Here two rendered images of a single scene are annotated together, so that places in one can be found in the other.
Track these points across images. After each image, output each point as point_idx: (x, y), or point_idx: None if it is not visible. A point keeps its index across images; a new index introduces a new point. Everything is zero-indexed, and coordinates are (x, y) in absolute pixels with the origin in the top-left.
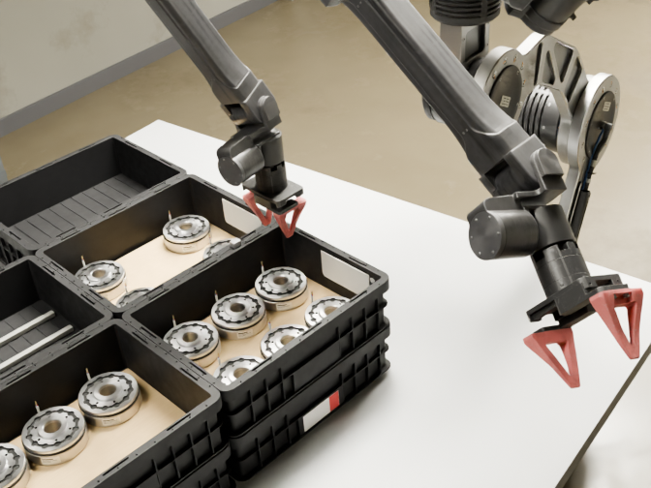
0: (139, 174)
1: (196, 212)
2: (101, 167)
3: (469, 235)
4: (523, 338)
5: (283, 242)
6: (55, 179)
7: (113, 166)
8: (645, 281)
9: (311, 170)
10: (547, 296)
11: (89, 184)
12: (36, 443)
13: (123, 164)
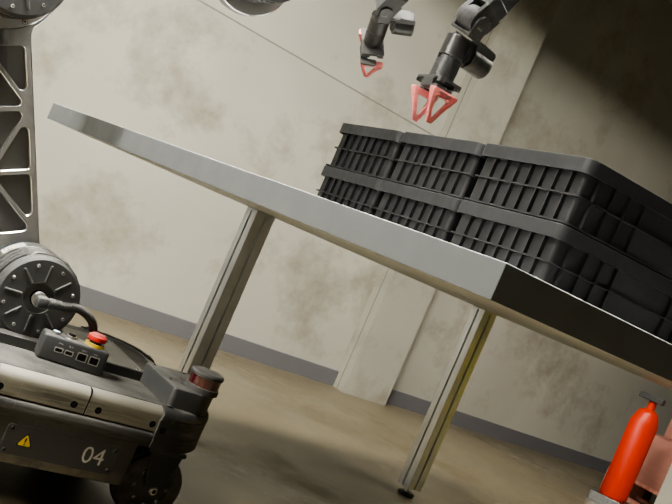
0: (540, 197)
1: (462, 191)
2: (599, 209)
3: (413, 29)
4: (382, 66)
5: (395, 151)
6: (654, 225)
7: (581, 208)
8: (63, 106)
9: (238, 168)
10: (381, 45)
11: (609, 236)
12: None
13: (566, 199)
